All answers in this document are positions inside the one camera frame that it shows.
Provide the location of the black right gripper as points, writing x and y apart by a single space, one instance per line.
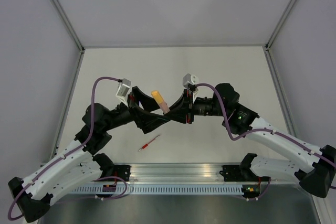
183 106

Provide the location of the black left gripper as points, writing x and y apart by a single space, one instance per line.
145 120

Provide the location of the small orange cap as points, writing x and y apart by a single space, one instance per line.
157 97

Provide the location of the pencil shaped pink pen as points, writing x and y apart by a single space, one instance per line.
164 107

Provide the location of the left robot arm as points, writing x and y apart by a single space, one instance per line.
82 161

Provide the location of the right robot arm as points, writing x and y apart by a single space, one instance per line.
311 166

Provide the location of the red thin pen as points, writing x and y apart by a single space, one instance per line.
148 143

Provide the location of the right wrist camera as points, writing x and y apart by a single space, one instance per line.
189 82

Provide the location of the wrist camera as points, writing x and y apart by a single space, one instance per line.
122 90
189 82

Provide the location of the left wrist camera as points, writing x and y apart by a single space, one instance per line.
122 90

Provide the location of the aluminium front rail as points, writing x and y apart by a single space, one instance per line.
205 173

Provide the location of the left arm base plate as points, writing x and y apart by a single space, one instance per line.
122 171

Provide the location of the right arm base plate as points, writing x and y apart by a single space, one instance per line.
234 173

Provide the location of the white slotted cable duct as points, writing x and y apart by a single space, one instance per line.
157 189

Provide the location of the left side table rail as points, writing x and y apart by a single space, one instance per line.
69 94

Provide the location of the table rail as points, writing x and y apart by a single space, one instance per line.
69 94
280 93

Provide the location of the right side table rail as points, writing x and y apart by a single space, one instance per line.
280 93

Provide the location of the left frame post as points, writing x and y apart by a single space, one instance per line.
67 24

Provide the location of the frame post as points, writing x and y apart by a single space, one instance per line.
284 16
67 24

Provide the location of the right frame post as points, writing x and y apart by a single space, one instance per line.
284 16

